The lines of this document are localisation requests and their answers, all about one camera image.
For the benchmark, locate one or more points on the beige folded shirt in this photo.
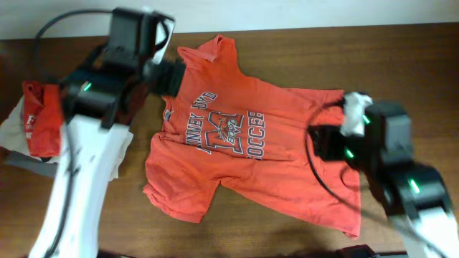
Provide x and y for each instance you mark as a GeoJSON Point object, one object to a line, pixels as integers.
{"type": "Point", "coordinates": [13, 137]}

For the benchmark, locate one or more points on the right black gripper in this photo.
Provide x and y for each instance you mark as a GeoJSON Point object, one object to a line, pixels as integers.
{"type": "Point", "coordinates": [323, 142]}

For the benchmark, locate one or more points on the orange soccer t-shirt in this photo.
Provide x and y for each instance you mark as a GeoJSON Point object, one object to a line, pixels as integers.
{"type": "Point", "coordinates": [227, 129]}

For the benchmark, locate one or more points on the red folded shirt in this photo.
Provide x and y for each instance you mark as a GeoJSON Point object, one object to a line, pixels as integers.
{"type": "Point", "coordinates": [43, 118]}

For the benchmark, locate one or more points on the grey folded shirt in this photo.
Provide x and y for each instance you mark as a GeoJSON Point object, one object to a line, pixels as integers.
{"type": "Point", "coordinates": [28, 163]}

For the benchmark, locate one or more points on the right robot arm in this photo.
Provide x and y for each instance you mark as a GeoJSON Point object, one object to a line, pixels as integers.
{"type": "Point", "coordinates": [413, 195]}

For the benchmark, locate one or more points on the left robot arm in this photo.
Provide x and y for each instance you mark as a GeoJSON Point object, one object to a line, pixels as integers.
{"type": "Point", "coordinates": [99, 99]}

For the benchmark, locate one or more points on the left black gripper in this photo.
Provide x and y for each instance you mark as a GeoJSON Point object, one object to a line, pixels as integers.
{"type": "Point", "coordinates": [166, 77]}

